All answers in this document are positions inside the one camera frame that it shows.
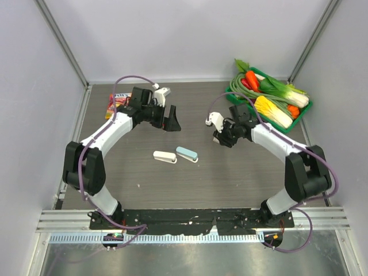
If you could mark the orange carrot toy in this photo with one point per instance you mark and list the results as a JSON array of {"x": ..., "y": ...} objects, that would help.
[{"x": 252, "y": 80}]

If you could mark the candy bag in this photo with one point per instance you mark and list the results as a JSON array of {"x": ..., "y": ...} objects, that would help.
[{"x": 115, "y": 101}]

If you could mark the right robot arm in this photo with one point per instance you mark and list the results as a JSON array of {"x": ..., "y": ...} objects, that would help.
[{"x": 306, "y": 175}]

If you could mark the green long beans bundle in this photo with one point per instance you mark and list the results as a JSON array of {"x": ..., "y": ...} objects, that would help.
[{"x": 235, "y": 85}]

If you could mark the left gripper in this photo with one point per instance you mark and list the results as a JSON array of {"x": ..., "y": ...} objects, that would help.
[{"x": 170, "y": 123}]

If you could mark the blue white stapler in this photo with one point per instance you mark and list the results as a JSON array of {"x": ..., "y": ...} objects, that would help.
[{"x": 187, "y": 154}]

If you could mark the small orange tomato toy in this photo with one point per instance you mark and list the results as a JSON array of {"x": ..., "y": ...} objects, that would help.
[{"x": 294, "y": 111}]

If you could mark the green plastic tray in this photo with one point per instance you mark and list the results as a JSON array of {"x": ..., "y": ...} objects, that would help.
[{"x": 238, "y": 98}]

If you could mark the red pepper toy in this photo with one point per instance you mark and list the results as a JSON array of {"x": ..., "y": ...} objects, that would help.
[{"x": 246, "y": 84}]

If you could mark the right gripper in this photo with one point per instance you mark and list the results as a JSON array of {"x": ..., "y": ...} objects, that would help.
[{"x": 222, "y": 138}]

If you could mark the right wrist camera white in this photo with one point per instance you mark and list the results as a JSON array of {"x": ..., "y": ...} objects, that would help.
[{"x": 215, "y": 119}]

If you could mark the bok choy toy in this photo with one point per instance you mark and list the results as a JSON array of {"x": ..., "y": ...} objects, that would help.
[{"x": 272, "y": 86}]

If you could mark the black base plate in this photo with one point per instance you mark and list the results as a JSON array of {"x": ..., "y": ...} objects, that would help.
[{"x": 195, "y": 222}]

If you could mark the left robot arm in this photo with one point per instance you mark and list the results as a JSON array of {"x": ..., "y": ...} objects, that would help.
[{"x": 84, "y": 167}]

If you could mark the napa cabbage toy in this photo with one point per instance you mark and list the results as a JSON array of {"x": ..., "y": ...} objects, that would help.
[{"x": 272, "y": 112}]

